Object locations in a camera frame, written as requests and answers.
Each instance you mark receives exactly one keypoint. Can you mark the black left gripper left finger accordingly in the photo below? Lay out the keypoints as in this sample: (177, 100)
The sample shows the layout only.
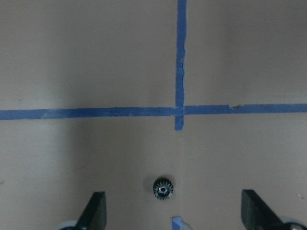
(94, 214)

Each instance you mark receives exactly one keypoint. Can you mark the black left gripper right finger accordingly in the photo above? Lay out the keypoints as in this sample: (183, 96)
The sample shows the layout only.
(255, 213)

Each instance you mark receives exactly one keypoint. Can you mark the small black bearing gear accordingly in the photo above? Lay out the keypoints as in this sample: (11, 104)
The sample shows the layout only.
(163, 188)

